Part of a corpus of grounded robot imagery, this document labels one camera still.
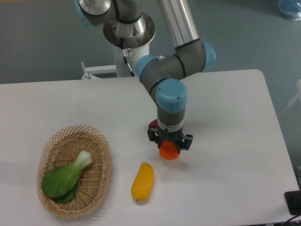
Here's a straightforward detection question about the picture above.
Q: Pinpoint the yellow mango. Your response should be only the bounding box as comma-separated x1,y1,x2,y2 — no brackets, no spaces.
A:
131,162,155,202

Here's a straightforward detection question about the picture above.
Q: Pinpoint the orange fruit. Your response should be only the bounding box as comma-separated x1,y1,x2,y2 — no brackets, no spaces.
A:
159,141,180,160

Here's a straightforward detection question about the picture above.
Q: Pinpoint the woven wicker basket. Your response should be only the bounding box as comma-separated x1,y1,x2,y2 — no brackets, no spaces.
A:
37,125,111,218

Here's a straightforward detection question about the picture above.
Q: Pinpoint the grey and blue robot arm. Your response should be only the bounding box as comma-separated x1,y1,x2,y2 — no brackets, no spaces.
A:
74,0,216,159

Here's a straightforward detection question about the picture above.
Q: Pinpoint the white frame right of table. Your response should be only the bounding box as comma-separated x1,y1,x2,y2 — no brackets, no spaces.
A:
281,80,301,114

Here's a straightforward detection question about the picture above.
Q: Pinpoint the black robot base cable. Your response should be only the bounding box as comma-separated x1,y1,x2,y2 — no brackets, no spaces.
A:
120,37,136,77

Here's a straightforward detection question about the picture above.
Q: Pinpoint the blue plastic bag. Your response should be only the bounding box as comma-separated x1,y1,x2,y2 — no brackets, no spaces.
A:
278,0,301,21

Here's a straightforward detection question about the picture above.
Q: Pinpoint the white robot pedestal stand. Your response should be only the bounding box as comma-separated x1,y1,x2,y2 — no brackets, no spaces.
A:
80,43,165,80

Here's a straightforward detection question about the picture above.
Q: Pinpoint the purple sweet potato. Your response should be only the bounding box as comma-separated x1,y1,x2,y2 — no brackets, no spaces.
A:
148,119,158,128

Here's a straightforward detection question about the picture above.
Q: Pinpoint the black device at table edge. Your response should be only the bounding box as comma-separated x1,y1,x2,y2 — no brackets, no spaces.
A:
284,190,301,215

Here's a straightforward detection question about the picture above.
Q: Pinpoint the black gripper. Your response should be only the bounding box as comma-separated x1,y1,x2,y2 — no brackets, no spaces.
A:
147,127,193,154

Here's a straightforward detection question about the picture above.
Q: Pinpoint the green bok choy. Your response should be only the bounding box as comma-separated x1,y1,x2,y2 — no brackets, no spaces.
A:
41,151,93,203

